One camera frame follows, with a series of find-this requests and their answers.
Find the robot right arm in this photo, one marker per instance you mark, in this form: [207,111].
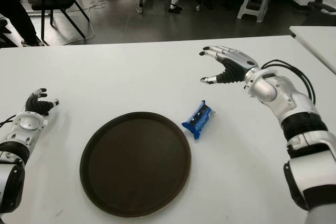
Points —
[302,124]

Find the person in black clothes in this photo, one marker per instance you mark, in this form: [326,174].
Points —
[15,1]

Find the blue Oreo cookie pack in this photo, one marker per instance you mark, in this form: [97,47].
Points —
[199,121]

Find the neighbouring white table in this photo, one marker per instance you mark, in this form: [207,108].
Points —
[317,37]

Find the black chair with curved armrest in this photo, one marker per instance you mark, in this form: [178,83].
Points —
[321,14]

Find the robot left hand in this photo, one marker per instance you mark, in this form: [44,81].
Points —
[38,106]

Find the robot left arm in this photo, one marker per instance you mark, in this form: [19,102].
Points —
[15,145]

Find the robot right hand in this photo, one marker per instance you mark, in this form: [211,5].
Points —
[236,69]

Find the round dark brown tray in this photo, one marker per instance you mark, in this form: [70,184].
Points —
[135,161]

